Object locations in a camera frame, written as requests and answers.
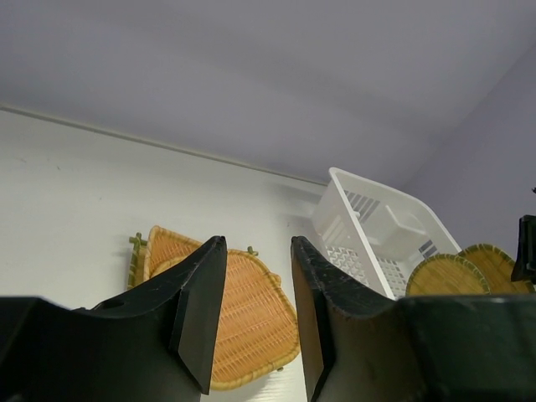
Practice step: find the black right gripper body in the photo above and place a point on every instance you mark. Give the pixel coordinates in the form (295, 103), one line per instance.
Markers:
(524, 267)

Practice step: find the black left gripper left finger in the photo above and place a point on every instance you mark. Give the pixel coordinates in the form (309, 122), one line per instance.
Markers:
(156, 341)

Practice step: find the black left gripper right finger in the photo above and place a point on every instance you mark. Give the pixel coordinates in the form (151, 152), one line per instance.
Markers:
(355, 344)

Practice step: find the square woven bamboo plate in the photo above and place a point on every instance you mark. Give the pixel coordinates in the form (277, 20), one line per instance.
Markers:
(137, 260)

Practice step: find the white plastic dish rack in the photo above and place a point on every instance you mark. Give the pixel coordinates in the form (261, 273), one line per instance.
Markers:
(375, 233)

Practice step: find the yellow woven fan plate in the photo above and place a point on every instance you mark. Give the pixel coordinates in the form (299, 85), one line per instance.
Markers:
(497, 267)

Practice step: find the round yellow green-rimmed plate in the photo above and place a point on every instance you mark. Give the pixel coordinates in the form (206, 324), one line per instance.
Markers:
(446, 275)

